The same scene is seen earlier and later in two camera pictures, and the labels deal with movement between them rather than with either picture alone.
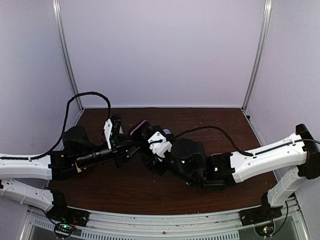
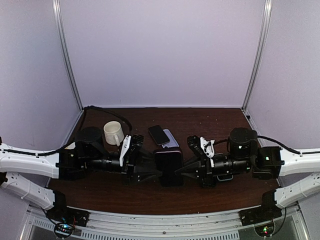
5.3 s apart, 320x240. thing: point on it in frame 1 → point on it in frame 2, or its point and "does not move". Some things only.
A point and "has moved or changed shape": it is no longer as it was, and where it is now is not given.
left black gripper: x=119 y=148 → x=130 y=170
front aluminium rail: x=38 y=225 does not move
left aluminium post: x=58 y=12 does not move
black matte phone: x=141 y=132 has moved or changed shape
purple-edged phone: x=141 y=133 has moved or changed shape
